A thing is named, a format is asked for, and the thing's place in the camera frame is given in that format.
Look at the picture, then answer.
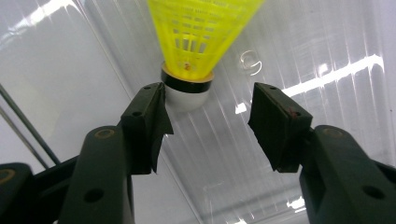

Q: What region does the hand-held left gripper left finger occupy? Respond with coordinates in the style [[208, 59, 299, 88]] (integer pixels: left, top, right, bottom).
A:
[[120, 82, 174, 175]]

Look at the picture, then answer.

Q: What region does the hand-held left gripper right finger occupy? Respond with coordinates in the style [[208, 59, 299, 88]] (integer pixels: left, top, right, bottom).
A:
[[247, 82, 314, 174]]

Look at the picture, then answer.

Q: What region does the clear plastic box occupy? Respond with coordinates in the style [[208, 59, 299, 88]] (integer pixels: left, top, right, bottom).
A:
[[0, 0, 396, 224]]

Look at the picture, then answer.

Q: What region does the yellow plastic shuttlecock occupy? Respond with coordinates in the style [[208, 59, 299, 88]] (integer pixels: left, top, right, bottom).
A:
[[146, 0, 267, 114]]

